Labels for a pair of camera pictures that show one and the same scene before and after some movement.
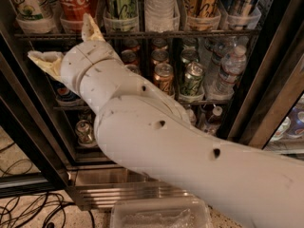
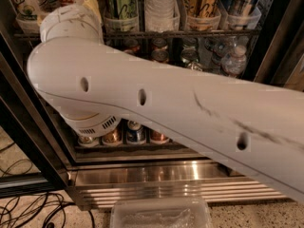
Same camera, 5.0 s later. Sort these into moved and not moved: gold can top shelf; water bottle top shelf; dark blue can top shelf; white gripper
Moved: white gripper
Not moved: dark blue can top shelf; water bottle top shelf; gold can top shelf
